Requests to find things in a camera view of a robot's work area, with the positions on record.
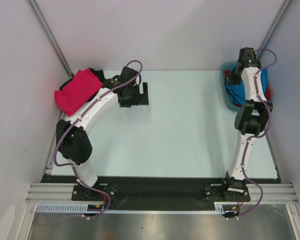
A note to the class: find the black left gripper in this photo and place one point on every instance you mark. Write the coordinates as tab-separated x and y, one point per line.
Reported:
140	99

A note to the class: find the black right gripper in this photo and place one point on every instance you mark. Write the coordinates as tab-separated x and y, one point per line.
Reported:
231	79

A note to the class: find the blue t shirt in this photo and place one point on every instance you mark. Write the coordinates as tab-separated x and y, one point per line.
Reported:
253	83

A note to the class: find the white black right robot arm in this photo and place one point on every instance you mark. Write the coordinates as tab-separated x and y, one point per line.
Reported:
251	121

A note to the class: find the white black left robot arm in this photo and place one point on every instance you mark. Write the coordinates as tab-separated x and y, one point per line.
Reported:
72	135

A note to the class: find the teal plastic basket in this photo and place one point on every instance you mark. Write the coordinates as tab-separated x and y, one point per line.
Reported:
223	82

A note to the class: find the red t shirt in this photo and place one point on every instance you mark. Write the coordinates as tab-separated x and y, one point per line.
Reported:
268	93

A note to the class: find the black folded t shirt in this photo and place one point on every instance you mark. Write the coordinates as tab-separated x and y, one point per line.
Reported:
97	73

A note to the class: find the pink folded t shirt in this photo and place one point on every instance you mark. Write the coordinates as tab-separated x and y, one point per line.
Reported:
75	94

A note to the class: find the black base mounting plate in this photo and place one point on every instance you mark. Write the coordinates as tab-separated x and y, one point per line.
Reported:
155	193

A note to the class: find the right aluminium corner post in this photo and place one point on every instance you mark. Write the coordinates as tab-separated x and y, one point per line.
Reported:
283	9

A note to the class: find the aluminium corner post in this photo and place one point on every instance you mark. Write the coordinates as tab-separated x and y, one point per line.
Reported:
45	27
283	9

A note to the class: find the left aluminium corner post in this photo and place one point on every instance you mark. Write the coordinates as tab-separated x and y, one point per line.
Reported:
45	27

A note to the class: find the aluminium front frame rail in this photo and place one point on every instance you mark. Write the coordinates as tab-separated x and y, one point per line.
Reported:
50	192

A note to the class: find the grey slotted cable duct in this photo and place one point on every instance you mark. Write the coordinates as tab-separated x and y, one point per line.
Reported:
87	208

